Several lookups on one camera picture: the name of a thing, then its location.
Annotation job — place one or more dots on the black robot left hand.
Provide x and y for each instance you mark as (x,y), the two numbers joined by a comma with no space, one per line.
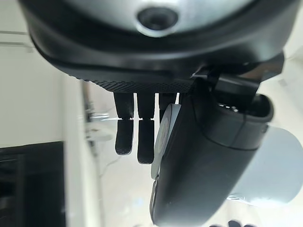
(132,63)

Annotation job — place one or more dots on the black dishwasher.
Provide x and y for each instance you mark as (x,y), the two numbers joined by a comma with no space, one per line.
(30,186)

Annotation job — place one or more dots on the white cabinet side panel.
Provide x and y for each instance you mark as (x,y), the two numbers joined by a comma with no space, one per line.
(78,165)

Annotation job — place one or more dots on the chrome metal fixture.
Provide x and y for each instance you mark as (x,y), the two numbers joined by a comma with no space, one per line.
(98,127)

